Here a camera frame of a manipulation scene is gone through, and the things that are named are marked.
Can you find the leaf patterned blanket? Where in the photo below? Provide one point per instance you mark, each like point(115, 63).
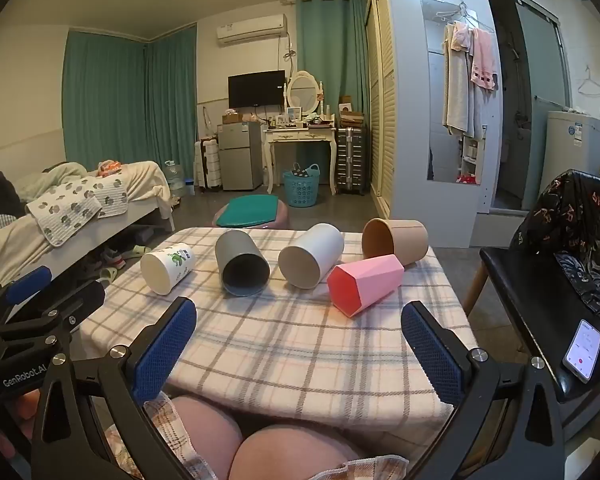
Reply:
point(75, 202)

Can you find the blue laundry basket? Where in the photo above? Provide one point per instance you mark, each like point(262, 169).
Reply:
point(300, 191)

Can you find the brown cup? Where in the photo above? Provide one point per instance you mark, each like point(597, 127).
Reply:
point(405, 245)

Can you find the pink hexagonal cup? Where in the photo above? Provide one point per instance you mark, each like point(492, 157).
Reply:
point(372, 275)

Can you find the white cup with green print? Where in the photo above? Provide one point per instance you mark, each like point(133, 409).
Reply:
point(166, 270)

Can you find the white louvered wardrobe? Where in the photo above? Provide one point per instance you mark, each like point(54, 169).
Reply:
point(405, 110)

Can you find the grey cup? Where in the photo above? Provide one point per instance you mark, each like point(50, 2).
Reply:
point(240, 255)

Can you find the dark ribbed suitcase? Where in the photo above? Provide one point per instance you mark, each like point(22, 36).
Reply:
point(351, 160)

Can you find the beige hanging towel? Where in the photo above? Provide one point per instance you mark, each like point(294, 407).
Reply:
point(456, 90)

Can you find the person's leg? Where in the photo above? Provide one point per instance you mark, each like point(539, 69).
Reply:
point(205, 435)
point(290, 452)

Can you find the person's right leg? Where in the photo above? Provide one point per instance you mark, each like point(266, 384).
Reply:
point(290, 452)

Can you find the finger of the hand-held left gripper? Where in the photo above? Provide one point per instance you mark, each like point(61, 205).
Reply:
point(80, 294)
point(27, 278)

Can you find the black printed bag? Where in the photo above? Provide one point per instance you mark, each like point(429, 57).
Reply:
point(575, 220)

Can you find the green cushioned stool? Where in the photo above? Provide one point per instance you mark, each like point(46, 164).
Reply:
point(282, 217)

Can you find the pale green quilt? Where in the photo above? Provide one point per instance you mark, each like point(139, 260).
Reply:
point(55, 180)

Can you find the oval vanity mirror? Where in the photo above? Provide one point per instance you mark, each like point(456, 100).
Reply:
point(302, 91)

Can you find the cardboard box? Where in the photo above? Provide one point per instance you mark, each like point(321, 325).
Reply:
point(351, 112)

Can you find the smartphone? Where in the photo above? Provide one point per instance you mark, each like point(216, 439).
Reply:
point(582, 350)

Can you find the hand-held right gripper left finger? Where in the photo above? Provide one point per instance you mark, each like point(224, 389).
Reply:
point(164, 355)

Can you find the grey small fridge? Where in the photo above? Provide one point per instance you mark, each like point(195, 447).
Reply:
point(240, 155)

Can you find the green cushion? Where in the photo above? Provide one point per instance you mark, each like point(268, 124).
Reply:
point(247, 211)

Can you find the beige suitcase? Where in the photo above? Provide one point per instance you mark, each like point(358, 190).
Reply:
point(206, 165)

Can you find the plaid tablecloth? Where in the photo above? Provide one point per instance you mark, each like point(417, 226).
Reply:
point(290, 350)

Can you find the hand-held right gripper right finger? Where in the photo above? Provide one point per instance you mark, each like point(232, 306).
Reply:
point(432, 360)

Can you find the plain white cup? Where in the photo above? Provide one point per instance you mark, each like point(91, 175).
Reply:
point(315, 250)

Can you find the pink hanging towel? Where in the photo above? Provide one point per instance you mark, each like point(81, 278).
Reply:
point(484, 60)

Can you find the person's left leg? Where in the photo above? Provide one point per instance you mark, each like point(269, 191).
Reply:
point(205, 435)

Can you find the bed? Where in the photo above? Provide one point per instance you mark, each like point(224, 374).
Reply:
point(140, 180)

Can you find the large water bottle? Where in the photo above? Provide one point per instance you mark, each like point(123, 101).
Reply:
point(174, 177)

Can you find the black television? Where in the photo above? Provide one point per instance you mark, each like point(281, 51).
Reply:
point(256, 89)

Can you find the white dressing table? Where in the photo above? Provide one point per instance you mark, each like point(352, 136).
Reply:
point(300, 136)

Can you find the orange patterned cloth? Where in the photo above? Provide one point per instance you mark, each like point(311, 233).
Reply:
point(109, 167)

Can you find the black chair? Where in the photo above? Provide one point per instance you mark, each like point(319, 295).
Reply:
point(525, 300)

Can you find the green slipper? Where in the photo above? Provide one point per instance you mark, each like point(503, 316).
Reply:
point(108, 274)
point(140, 250)

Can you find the white washing machine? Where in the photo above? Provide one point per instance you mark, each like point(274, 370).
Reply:
point(575, 150)

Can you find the white air conditioner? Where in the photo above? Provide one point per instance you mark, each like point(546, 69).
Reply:
point(252, 29)

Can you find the green curtain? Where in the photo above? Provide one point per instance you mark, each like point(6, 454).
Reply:
point(332, 60)
point(172, 100)
point(105, 100)

